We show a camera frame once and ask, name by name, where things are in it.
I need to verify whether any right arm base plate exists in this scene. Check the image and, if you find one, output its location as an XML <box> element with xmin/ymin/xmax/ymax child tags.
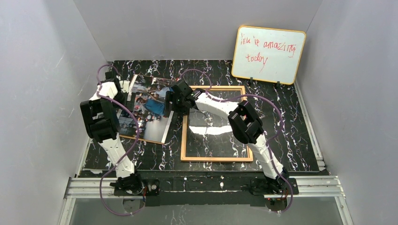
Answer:
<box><xmin>247</xmin><ymin>179</ymin><xmax>299</xmax><ymax>198</ymax></box>

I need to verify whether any aluminium rail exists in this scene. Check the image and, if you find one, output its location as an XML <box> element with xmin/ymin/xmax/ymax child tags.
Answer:
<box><xmin>65</xmin><ymin>174</ymin><xmax>345</xmax><ymax>198</ymax></box>

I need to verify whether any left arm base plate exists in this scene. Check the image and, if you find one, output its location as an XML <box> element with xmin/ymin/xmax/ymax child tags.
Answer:
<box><xmin>109</xmin><ymin>179</ymin><xmax>160</xmax><ymax>196</ymax></box>

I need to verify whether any wooden picture frame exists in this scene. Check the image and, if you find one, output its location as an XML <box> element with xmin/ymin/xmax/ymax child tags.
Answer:
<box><xmin>180</xmin><ymin>85</ymin><xmax>254</xmax><ymax>163</ymax></box>

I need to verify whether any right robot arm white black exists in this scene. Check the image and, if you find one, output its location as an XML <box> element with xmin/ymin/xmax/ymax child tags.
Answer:
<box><xmin>165</xmin><ymin>80</ymin><xmax>288</xmax><ymax>181</ymax></box>

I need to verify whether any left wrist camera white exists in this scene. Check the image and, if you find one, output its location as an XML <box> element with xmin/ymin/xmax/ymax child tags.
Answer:
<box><xmin>120</xmin><ymin>80</ymin><xmax>133</xmax><ymax>93</ymax></box>

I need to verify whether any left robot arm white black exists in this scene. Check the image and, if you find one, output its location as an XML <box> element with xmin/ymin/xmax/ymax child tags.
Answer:
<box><xmin>80</xmin><ymin>72</ymin><xmax>135</xmax><ymax>178</ymax></box>

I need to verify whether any printed photo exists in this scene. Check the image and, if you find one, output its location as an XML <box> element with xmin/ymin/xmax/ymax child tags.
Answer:
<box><xmin>117</xmin><ymin>75</ymin><xmax>175</xmax><ymax>144</ymax></box>

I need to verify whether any whiteboard with orange rim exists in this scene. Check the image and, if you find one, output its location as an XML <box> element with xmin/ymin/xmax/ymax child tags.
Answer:
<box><xmin>231</xmin><ymin>25</ymin><xmax>306</xmax><ymax>85</ymax></box>

